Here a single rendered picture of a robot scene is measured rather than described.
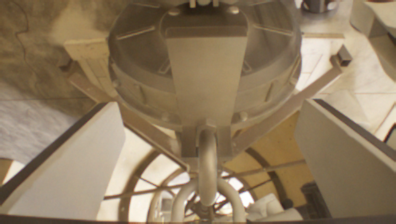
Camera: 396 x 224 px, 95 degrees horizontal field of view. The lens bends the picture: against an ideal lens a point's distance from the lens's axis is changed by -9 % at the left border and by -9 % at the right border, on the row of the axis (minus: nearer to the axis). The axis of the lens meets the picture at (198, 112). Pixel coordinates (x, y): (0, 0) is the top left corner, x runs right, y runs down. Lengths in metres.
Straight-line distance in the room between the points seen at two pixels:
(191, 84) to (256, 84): 0.09
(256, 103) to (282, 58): 0.06
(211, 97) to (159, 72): 0.07
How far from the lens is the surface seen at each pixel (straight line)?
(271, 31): 0.28
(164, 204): 6.89
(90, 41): 1.41
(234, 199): 0.19
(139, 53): 0.25
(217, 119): 0.20
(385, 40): 0.84
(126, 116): 1.08
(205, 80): 0.15
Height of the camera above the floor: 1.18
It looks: 34 degrees down
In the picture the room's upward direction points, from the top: 180 degrees counter-clockwise
